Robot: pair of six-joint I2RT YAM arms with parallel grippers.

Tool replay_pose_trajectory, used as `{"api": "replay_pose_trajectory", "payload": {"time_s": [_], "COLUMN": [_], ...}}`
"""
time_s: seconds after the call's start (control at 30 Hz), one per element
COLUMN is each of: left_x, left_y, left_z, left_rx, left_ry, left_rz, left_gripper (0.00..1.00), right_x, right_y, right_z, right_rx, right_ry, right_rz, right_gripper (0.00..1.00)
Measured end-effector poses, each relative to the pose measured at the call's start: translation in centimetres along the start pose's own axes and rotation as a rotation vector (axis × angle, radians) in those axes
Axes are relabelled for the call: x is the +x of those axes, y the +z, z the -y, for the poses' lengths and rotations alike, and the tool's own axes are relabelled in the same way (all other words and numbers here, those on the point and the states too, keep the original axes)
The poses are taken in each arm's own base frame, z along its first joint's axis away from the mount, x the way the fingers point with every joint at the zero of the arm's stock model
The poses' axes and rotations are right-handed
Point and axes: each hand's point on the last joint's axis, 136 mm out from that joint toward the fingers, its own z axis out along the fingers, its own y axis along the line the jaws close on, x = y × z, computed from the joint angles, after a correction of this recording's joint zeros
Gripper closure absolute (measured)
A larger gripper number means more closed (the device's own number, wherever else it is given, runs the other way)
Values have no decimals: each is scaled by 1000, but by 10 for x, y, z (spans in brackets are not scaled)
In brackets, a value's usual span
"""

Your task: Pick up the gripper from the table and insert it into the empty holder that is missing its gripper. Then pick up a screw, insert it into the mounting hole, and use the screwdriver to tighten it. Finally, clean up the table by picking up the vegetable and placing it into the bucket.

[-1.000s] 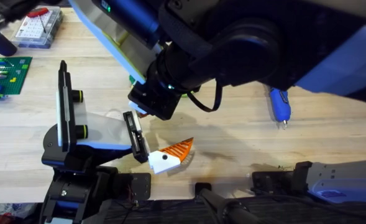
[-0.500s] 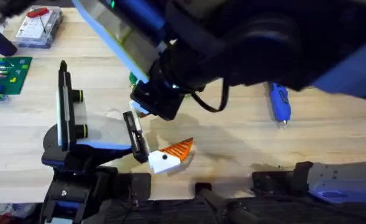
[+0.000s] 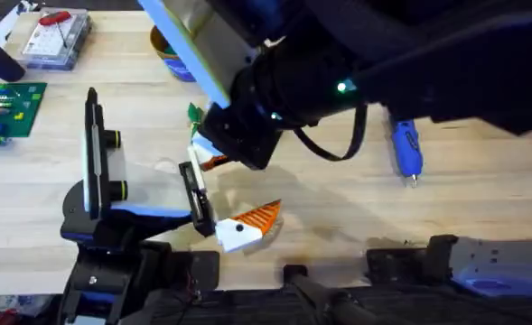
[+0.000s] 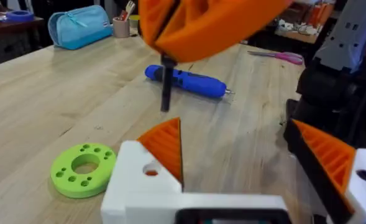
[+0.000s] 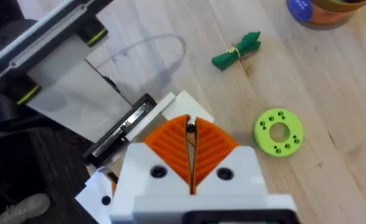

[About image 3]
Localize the right wrist upright plate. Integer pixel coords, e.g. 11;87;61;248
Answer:
137;0;260;110

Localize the blue electric screwdriver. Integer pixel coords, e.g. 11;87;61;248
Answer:
388;117;425;189

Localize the left wrist upright plate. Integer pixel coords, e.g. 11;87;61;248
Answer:
81;87;110;222

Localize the green toy vegetable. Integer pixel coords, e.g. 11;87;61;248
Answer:
187;102;206;138

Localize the black cable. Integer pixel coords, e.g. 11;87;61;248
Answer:
292;102;369;163

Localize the blue tub with toys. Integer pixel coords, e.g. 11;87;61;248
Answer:
149;25;198;84

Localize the clear plastic tool box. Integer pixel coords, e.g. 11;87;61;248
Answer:
15;7;93;72

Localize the wrist upright plate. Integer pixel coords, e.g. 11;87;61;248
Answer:
81;87;110;222
137;0;260;110

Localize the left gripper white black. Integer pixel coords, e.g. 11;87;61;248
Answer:
60;144;285;254

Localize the green board with blocks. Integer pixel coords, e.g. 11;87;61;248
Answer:
0;81;48;146

